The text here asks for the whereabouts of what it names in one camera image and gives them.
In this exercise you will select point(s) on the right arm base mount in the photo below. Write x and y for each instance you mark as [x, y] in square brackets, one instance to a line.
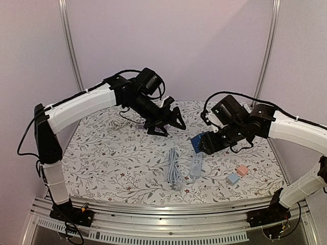
[274, 213]

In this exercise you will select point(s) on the right aluminium frame post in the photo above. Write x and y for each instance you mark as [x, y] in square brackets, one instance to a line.
[276, 4]

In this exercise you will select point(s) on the light blue charger plug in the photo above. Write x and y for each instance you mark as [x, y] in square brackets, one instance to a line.
[232, 179]

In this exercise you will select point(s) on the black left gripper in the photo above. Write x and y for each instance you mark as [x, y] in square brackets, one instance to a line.
[163, 118]

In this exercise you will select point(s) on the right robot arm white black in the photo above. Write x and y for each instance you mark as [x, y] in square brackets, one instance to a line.
[233, 123]

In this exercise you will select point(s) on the purple power strip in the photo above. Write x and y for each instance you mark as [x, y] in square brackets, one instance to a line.
[141, 126]

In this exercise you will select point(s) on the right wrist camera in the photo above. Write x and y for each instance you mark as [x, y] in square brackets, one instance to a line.
[211, 120]

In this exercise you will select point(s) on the floral patterned table mat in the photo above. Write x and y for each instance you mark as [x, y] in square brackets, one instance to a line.
[109, 159]

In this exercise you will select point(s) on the dark blue cube socket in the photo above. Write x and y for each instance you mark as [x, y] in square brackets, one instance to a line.
[195, 141]

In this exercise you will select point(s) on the front aluminium rail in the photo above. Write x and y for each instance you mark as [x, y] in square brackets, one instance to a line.
[212, 223]

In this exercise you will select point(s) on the left aluminium frame post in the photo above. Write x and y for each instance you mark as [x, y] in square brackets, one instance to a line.
[69, 43]

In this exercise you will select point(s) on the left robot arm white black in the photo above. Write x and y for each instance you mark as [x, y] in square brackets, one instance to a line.
[142, 93]

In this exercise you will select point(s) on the aluminium frame post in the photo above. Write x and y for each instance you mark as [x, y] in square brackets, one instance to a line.
[276, 4]
[69, 43]

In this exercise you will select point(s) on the pink charger cube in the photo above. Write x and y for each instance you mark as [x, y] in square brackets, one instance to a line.
[242, 170]

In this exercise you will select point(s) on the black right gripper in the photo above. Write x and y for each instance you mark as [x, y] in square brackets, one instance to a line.
[211, 141]

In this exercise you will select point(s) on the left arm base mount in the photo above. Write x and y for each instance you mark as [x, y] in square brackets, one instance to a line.
[67, 212]

